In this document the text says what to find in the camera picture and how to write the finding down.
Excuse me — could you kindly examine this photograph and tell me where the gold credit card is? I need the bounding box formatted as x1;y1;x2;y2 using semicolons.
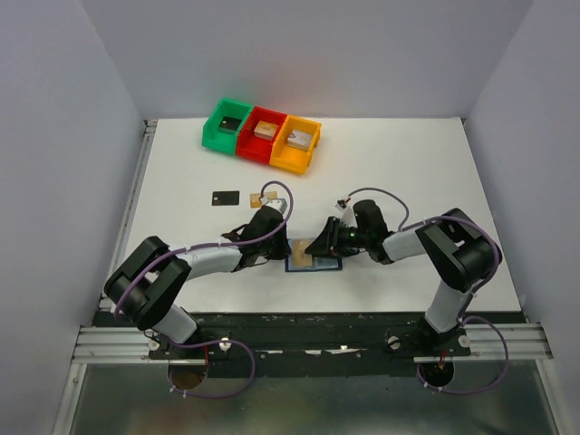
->
291;238;314;268
249;191;278;208

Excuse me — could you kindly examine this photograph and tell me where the navy blue card holder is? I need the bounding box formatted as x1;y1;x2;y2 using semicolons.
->
285;238;343;273

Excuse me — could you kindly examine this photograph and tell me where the black credit card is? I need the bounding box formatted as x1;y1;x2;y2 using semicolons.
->
211;190;240;207

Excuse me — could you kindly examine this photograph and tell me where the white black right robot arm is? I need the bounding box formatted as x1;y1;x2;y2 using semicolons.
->
304;199;502;353

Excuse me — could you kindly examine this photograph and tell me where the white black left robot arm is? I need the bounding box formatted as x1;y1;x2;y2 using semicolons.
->
104;199;291;346

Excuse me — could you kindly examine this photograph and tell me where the yellow plastic bin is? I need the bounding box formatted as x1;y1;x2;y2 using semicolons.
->
269;115;322;175

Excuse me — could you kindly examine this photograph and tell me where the red plastic bin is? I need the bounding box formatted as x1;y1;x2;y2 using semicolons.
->
236;106;287;165

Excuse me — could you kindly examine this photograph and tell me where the metal block in yellow bin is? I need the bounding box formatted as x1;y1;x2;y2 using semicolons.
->
286;129;314;150

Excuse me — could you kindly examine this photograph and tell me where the metal block in red bin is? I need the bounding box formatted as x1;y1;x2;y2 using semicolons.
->
254;121;278;140

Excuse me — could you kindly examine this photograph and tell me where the green plastic bin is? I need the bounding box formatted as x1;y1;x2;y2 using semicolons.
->
202;98;254;155

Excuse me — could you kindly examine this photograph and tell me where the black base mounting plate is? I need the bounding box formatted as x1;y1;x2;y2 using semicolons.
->
92;310;499;380

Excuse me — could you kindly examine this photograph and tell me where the metal block in green bin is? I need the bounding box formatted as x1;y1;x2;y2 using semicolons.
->
219;116;241;134

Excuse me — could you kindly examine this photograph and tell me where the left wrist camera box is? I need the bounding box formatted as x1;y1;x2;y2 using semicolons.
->
260;197;288;216

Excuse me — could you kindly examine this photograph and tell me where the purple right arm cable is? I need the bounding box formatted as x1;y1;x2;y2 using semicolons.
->
346;187;509;394

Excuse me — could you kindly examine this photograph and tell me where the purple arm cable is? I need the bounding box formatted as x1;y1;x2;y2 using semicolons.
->
112;180;295;400
346;187;509;394

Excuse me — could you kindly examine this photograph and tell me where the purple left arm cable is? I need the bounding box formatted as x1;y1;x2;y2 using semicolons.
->
112;180;295;400

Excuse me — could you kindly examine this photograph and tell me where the aluminium rail frame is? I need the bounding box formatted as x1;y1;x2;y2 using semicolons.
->
49;118;160;435

